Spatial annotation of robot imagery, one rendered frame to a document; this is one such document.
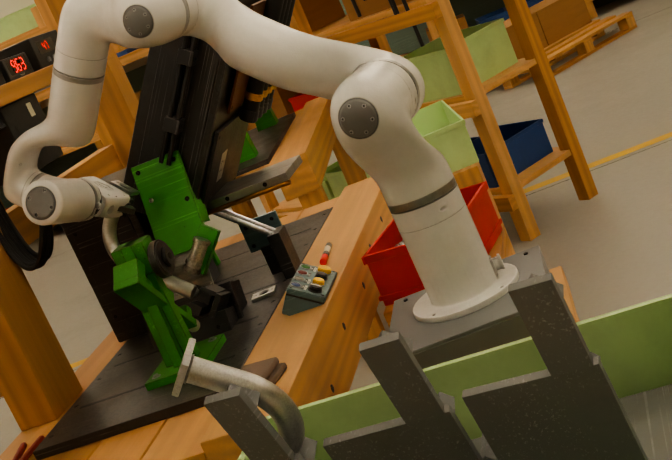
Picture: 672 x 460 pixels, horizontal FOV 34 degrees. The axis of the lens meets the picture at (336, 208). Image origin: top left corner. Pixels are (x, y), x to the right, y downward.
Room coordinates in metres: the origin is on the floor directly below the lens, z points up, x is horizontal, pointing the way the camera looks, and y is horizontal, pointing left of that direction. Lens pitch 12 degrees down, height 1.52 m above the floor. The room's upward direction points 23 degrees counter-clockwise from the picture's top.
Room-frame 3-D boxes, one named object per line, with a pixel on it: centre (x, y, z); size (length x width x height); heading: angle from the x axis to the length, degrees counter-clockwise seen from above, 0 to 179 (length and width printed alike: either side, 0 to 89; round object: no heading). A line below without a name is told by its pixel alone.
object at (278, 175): (2.47, 0.24, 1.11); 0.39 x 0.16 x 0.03; 75
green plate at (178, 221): (2.33, 0.31, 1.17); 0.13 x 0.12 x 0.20; 165
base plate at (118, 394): (2.42, 0.35, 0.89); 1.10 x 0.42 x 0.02; 165
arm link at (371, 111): (1.72, -0.12, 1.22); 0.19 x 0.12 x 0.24; 155
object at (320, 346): (2.34, 0.08, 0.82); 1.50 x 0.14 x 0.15; 165
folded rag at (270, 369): (1.77, 0.24, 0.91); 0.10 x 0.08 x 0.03; 155
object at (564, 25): (8.90, -2.17, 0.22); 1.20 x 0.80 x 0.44; 121
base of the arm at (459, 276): (1.75, -0.14, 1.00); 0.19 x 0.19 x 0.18
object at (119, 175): (2.56, 0.46, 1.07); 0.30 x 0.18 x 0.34; 165
